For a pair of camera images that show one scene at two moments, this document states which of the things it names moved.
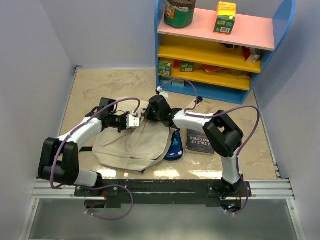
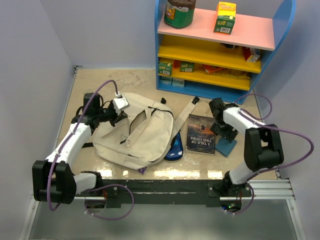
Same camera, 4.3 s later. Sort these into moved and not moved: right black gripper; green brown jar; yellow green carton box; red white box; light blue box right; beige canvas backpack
Moved: right black gripper; beige canvas backpack
Not moved: green brown jar; yellow green carton box; red white box; light blue box right
